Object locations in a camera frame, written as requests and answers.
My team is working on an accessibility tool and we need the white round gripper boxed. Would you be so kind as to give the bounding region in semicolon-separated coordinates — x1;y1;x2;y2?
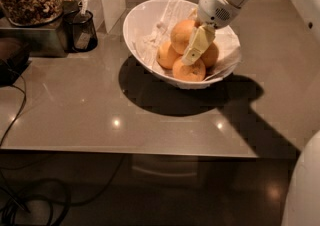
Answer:
182;0;240;65

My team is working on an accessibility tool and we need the orange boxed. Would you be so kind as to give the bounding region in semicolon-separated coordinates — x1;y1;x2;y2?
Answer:
172;57;206;82
156;41;181;70
201;42;219;68
170;19;199;54

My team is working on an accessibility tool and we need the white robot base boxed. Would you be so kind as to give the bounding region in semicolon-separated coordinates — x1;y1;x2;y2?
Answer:
281;131;320;226

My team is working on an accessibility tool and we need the white oval bowl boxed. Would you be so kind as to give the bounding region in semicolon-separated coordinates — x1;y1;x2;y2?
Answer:
122;0;242;90

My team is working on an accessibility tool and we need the white paper napkin liner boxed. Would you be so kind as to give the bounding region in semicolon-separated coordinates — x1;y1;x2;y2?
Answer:
134;0;242;83

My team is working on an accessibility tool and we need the black mesh cup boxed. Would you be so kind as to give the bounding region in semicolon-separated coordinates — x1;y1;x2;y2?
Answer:
63;10;98;53

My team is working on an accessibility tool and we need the dark device at left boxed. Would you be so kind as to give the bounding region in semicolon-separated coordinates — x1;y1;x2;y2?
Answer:
0;37;31;86

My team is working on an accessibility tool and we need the black cable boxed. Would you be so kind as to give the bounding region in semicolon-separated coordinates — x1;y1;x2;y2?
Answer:
0;69;128;226

